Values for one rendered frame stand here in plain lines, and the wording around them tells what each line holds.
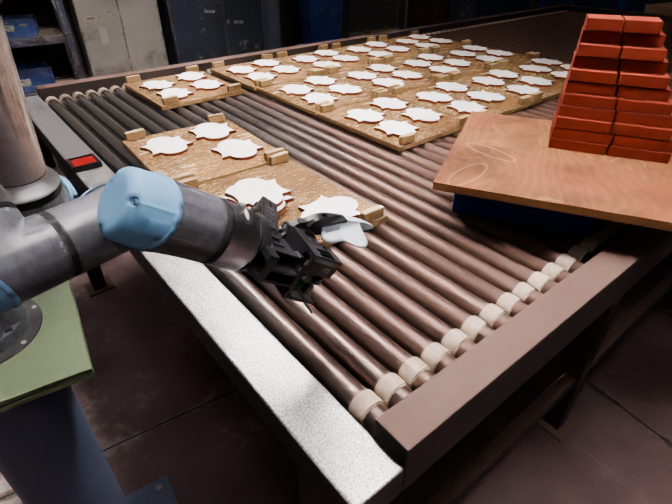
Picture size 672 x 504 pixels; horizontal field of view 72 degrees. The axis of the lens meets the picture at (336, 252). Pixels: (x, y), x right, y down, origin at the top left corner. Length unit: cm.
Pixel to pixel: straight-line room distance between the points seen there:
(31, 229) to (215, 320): 39
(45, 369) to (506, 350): 72
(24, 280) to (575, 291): 80
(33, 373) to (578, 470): 160
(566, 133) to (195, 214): 95
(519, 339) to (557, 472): 110
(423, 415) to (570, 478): 124
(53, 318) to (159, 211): 55
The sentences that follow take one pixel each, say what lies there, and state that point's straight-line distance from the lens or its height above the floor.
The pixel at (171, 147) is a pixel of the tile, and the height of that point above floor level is 95.
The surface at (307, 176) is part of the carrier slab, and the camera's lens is 124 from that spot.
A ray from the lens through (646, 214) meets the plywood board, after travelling 102.
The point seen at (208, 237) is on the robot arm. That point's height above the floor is 121.
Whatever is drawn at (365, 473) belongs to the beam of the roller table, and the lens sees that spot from 64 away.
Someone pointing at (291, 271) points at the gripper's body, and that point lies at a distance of 56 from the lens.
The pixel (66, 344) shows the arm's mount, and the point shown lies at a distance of 92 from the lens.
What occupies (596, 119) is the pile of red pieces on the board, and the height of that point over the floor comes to 112.
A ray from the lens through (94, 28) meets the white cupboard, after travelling 577.
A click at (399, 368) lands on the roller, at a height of 91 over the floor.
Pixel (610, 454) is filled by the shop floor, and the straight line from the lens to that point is 196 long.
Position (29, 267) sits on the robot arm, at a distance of 52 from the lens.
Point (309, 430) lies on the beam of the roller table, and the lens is 67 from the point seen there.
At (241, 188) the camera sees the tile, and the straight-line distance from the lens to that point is 111.
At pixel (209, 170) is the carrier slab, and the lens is 132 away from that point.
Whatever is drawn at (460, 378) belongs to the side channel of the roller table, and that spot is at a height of 95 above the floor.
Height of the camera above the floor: 147
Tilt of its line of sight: 35 degrees down
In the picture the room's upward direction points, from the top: straight up
